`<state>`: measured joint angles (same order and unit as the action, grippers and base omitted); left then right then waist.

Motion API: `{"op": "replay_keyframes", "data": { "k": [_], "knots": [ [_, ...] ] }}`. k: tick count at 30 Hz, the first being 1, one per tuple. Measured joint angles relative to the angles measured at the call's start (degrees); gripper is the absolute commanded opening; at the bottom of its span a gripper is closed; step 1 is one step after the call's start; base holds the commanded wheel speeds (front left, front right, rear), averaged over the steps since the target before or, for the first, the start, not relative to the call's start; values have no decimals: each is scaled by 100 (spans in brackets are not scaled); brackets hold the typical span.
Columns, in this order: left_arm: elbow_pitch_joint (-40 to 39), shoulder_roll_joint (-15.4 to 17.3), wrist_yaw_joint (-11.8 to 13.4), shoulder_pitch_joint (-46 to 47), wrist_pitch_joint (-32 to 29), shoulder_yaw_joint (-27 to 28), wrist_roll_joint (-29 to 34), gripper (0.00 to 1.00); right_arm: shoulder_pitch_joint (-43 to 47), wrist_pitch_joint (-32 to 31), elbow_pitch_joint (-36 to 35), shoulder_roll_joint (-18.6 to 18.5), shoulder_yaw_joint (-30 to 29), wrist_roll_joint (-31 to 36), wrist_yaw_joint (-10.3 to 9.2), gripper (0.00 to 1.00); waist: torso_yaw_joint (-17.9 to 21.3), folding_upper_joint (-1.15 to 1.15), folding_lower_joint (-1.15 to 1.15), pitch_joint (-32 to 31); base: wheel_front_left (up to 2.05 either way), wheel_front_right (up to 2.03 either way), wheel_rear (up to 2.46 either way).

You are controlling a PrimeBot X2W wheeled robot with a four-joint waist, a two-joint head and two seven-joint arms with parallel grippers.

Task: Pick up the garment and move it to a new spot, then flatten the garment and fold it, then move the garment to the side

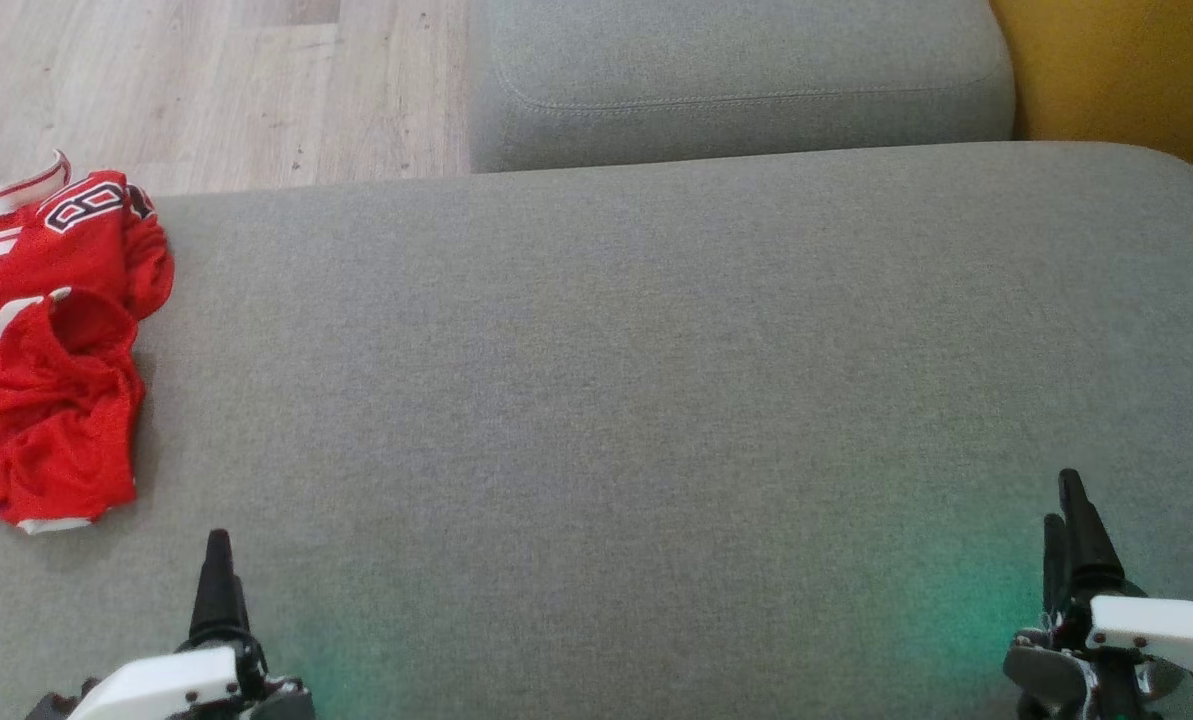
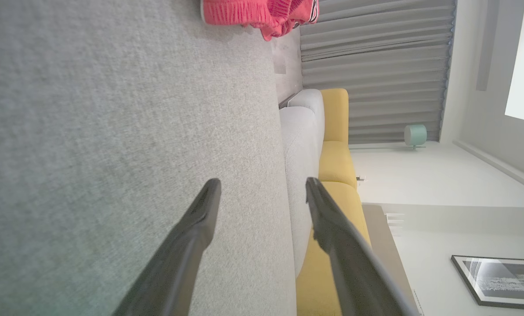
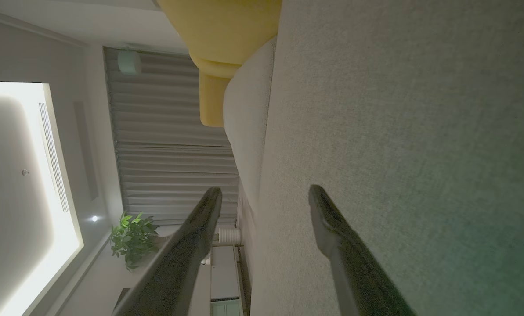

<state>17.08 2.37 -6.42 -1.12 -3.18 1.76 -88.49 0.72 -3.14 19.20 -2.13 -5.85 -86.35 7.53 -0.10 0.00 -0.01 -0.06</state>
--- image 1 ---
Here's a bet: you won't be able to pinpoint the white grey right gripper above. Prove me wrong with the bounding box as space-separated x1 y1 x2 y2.
1003 468 1193 720

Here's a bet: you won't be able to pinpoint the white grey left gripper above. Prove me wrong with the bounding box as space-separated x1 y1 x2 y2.
26 529 317 720

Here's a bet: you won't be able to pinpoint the red Bulls 23 shorts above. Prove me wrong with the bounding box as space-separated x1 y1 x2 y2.
0 288 147 535

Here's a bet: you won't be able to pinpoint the red basketball jersey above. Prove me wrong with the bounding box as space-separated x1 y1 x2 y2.
0 150 176 363

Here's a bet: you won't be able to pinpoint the large grey sofa seat cushion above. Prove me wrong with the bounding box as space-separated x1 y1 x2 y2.
0 140 1193 720

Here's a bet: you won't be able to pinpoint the yellow upholstered panel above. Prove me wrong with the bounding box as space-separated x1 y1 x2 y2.
989 0 1193 199

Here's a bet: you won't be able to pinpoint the small grey sofa cushion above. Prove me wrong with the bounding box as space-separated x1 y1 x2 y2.
468 0 1017 175

